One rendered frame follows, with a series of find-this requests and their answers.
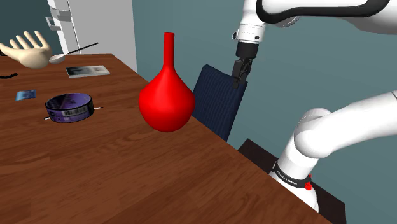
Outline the red long-necked vase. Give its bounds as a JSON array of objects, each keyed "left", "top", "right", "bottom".
[{"left": 138, "top": 31, "right": 196, "bottom": 134}]

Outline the brown wooden table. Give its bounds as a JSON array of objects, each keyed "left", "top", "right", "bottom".
[{"left": 0, "top": 53, "right": 333, "bottom": 224}]

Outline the round purple tin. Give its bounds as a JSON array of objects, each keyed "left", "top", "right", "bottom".
[{"left": 45, "top": 93, "right": 95, "bottom": 124}]

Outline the dark robot stand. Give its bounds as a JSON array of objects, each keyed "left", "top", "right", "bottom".
[{"left": 237, "top": 138, "right": 347, "bottom": 224}]

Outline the beige hand model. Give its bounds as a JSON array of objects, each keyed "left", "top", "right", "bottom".
[{"left": 0, "top": 30, "right": 54, "bottom": 69}]

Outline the white refrigerator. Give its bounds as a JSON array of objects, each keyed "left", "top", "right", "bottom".
[{"left": 45, "top": 0, "right": 138, "bottom": 74}]

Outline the grey flat book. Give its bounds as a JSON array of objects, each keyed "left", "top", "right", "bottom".
[{"left": 66, "top": 64, "right": 111, "bottom": 80}]

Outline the navy blue chair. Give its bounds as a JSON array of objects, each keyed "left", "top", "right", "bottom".
[{"left": 191, "top": 64, "right": 249, "bottom": 143}]

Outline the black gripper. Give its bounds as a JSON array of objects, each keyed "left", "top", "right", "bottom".
[{"left": 230, "top": 41, "right": 260, "bottom": 90}]

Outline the silver spoon with black handle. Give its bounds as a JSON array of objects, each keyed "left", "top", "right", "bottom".
[{"left": 48, "top": 42, "right": 99, "bottom": 65}]

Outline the small blue card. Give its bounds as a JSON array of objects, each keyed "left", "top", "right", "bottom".
[{"left": 15, "top": 89, "right": 37, "bottom": 102}]

